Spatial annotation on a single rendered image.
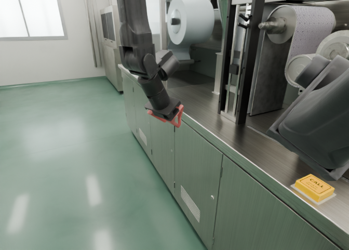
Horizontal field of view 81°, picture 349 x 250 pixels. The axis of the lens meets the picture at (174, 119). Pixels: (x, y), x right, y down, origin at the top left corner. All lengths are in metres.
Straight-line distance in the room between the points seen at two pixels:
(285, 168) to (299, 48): 0.50
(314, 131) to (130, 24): 0.41
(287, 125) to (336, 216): 0.50
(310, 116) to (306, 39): 0.88
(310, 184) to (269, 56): 0.63
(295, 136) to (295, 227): 0.61
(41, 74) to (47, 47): 0.65
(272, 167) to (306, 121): 0.61
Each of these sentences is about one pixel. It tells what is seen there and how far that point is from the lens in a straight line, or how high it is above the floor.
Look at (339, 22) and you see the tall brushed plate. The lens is 1.27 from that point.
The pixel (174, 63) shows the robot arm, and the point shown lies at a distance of 0.59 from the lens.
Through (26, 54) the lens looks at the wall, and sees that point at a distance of 5.99.
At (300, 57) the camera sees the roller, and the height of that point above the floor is 1.22.
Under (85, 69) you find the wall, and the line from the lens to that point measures 6.00.
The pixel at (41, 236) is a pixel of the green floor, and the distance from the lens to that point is 1.89.
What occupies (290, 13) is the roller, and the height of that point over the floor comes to 1.38.
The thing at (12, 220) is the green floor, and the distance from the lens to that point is 2.12.
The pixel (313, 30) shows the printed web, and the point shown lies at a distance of 1.08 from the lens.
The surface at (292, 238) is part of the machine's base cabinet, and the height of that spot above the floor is 0.72.
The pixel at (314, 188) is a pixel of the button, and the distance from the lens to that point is 0.72.
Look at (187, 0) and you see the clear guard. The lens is 1.57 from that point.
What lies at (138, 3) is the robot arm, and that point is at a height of 1.38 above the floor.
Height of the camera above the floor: 1.34
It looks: 25 degrees down
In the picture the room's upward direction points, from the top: straight up
